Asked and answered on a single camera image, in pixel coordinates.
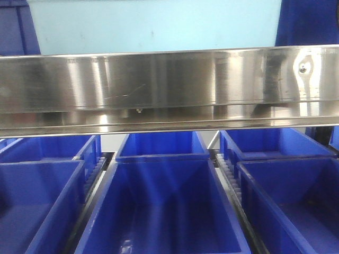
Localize blue bin upper left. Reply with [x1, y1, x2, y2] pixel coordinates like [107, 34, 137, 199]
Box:
[1, 1, 40, 56]

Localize shelf bin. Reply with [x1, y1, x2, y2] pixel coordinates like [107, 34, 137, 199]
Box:
[115, 131, 210, 163]
[1, 160, 85, 253]
[75, 159, 251, 253]
[237, 158, 338, 253]
[1, 135, 102, 180]
[220, 128, 338, 169]

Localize blue bin upper right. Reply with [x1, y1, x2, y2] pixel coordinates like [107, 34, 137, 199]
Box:
[275, 0, 338, 46]

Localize light blue plastic bin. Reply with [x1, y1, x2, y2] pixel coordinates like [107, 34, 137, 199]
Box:
[29, 1, 282, 55]

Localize shelf roller track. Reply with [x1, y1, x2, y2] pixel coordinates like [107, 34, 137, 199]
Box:
[216, 153, 242, 207]
[84, 152, 112, 200]

